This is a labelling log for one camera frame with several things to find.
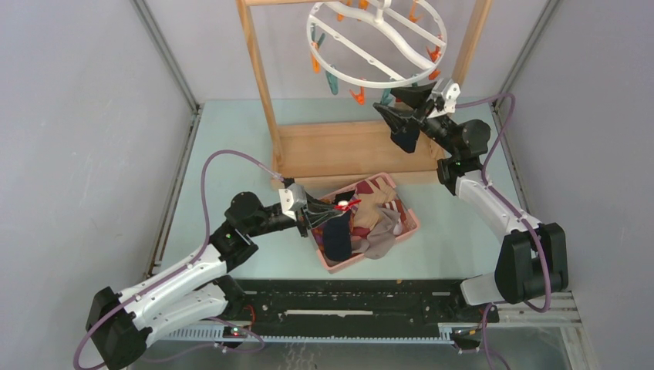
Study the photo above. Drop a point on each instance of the wooden hanger stand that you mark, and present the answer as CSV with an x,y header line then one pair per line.
x,y
333,153

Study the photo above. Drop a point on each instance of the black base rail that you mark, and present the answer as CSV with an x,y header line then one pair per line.
x,y
351,309

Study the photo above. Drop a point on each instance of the pink plastic basket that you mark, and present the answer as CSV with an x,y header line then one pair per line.
x,y
411,226

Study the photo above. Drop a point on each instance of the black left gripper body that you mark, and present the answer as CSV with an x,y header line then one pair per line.
x,y
302,218

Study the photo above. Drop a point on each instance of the teal clothespin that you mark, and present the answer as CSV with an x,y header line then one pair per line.
x,y
386,98
333,83

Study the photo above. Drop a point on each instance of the grey sock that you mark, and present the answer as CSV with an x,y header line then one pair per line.
x,y
382,237

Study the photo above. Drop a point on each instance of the navy santa sock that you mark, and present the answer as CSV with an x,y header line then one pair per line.
x,y
336,234
406,140

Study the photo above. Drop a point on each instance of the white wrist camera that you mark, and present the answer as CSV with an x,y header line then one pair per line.
x,y
445,94
292,199

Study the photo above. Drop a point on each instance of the purple striped sock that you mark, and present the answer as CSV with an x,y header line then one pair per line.
x,y
319,239

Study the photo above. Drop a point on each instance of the orange clothespin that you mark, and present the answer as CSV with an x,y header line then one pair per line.
x,y
359,95
316,65

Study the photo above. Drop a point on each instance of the teal left clothespin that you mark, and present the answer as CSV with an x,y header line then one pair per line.
x,y
333,83

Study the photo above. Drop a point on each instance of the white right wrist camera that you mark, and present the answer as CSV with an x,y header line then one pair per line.
x,y
445,94

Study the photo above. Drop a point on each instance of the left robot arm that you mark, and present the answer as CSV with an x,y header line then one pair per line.
x,y
123,325

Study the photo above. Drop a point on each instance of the beige red striped sock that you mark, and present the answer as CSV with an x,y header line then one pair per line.
x,y
374,193

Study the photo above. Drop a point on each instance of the white round clip hanger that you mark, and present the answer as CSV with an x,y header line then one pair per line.
x,y
378,44

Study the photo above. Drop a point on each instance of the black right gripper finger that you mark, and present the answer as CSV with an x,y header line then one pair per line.
x,y
414,97
396,119

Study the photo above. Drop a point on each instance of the orange front clothespin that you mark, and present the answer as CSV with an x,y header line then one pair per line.
x,y
359,95

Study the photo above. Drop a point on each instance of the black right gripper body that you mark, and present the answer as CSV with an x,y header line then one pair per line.
x,y
439,128

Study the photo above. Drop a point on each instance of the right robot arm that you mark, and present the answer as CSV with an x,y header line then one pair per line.
x,y
532,264

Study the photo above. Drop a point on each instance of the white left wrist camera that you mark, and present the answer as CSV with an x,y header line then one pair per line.
x,y
292,199

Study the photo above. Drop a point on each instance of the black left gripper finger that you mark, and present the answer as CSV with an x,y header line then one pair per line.
x,y
316,221
318,207

